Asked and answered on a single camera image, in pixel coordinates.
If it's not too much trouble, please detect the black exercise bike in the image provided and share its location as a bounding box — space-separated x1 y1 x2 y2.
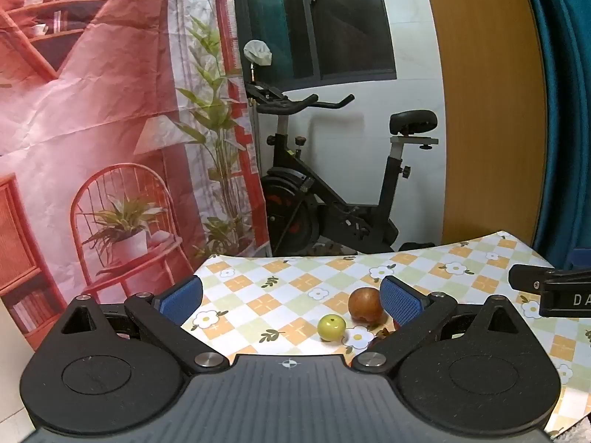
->
244 80 439 258

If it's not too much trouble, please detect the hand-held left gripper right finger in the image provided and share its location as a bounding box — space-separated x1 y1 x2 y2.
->
352 275 536 375

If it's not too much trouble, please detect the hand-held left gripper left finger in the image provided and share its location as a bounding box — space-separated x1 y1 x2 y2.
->
46 275 230 375

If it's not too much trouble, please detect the dark window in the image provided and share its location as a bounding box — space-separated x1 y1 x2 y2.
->
231 0 398 93

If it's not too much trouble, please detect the metal backdrop stand pole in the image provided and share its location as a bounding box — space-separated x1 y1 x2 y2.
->
248 62 265 259

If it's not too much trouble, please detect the white cloth cap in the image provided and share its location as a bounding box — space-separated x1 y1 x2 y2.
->
243 40 273 66

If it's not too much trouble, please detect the brown round fruit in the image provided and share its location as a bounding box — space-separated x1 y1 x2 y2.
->
348 287 385 324

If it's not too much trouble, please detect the teal curtain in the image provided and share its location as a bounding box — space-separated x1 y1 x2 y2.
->
517 0 591 271

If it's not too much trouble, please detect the small green round fruit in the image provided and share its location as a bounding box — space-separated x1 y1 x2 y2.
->
317 314 347 343

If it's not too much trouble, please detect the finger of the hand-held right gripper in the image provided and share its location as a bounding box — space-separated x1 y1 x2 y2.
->
508 264 557 292

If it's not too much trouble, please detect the wooden door panel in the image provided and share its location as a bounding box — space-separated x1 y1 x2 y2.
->
418 0 550 245

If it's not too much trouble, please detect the checkered floral tablecloth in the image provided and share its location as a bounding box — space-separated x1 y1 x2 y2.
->
180 230 591 439

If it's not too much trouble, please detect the printed red backdrop cloth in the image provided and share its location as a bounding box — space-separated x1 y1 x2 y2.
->
0 0 271 351

